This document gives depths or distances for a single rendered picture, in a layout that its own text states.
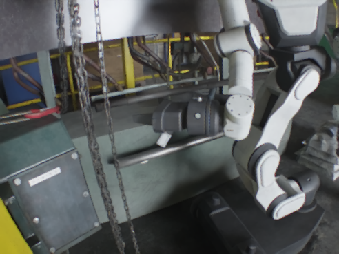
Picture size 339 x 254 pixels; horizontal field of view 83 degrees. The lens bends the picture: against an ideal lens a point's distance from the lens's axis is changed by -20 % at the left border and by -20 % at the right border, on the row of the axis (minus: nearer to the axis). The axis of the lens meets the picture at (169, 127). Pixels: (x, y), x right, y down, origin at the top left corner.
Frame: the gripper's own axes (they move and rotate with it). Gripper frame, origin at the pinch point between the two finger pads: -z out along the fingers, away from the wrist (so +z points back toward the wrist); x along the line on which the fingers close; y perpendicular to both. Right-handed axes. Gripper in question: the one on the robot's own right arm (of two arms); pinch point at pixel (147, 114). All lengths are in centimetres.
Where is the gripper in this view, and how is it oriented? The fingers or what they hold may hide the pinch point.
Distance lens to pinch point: 61.7
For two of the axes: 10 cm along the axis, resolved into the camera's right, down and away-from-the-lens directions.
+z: 9.7, 0.5, -2.4
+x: 2.4, -4.1, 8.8
